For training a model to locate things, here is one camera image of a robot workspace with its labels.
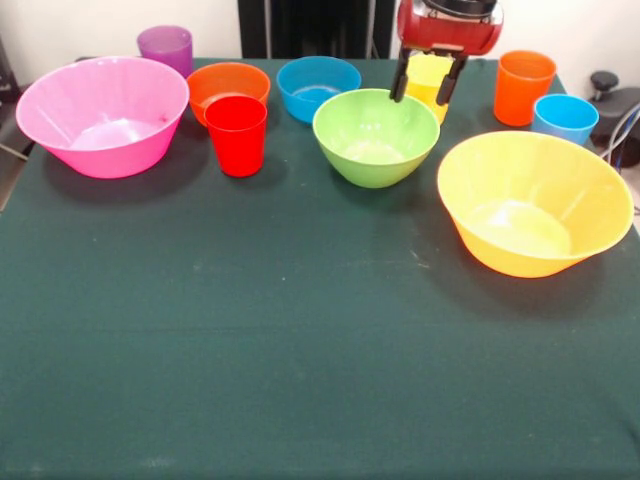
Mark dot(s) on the red plastic cup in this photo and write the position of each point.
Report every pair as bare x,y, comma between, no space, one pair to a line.
235,145

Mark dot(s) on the blue plastic cup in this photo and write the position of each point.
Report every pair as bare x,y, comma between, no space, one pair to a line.
565,122

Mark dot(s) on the yellow plastic cup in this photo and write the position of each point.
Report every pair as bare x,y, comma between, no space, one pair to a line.
425,80

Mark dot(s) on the orange plastic cup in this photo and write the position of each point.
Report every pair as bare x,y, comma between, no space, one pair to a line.
520,95

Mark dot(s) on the pink plastic bowl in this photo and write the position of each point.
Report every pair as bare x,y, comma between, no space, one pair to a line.
100,100

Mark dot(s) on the blue plastic bowl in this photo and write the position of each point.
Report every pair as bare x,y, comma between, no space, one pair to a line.
310,75

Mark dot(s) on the purple plastic cup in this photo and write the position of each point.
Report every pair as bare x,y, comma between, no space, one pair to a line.
165,47

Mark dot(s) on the yellow plastic bowl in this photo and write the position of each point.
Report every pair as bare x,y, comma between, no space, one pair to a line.
530,175

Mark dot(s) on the dark green tablecloth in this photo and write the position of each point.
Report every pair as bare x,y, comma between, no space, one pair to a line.
300,350

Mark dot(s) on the green plastic bowl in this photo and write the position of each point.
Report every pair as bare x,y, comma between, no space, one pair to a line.
375,170

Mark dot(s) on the orange plastic bowl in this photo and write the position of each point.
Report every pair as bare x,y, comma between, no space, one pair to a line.
225,80

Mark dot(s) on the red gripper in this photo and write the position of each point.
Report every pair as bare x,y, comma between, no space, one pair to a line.
445,35

